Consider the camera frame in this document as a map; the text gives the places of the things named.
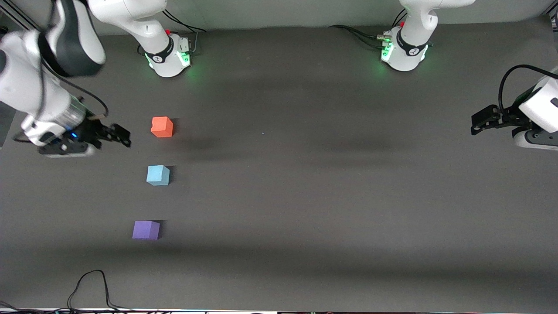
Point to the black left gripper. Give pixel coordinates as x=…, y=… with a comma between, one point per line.
x=508, y=118

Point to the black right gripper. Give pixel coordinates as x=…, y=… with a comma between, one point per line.
x=93, y=130

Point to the light blue foam block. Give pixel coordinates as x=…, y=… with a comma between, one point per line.
x=157, y=175

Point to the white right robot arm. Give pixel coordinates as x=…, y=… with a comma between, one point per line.
x=43, y=96

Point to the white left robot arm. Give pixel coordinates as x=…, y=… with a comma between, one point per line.
x=412, y=39

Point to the orange foam block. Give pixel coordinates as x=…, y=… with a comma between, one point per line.
x=161, y=127

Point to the purple foam block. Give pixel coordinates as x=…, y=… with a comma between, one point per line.
x=145, y=230

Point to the dark grey table mat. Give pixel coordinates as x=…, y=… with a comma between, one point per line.
x=279, y=196

